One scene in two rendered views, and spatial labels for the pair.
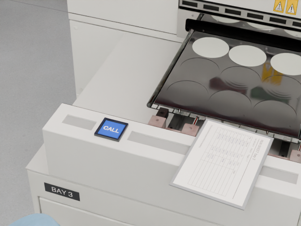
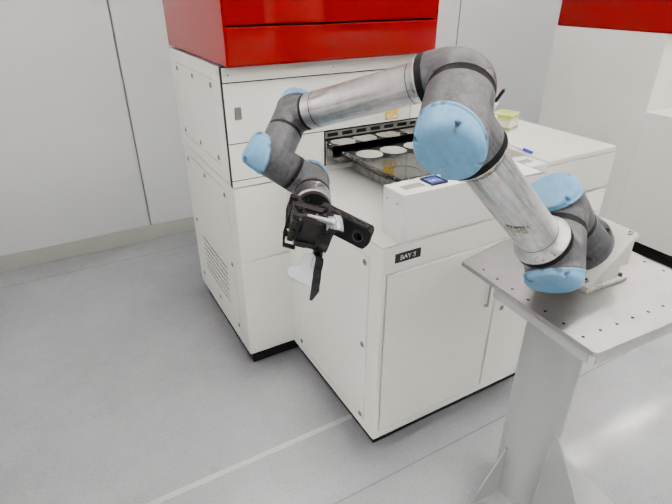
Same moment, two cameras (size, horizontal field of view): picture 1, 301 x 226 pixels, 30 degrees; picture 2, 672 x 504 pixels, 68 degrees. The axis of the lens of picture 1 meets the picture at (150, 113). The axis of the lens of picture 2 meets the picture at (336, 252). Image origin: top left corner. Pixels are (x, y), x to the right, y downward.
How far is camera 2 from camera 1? 1.32 m
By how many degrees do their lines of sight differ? 42
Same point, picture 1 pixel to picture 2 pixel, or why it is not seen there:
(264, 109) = not seen: hidden behind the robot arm
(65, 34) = (71, 292)
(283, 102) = not seen: hidden behind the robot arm
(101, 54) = (264, 211)
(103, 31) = (265, 187)
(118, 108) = (364, 205)
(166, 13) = (315, 149)
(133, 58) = not seen: hidden behind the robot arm
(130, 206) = (454, 235)
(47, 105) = (132, 342)
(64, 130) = (415, 191)
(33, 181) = (386, 259)
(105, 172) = (442, 212)
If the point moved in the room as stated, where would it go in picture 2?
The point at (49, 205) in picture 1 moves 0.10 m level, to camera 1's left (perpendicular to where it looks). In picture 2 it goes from (395, 278) to (374, 293)
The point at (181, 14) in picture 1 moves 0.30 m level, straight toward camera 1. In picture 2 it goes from (329, 145) to (392, 163)
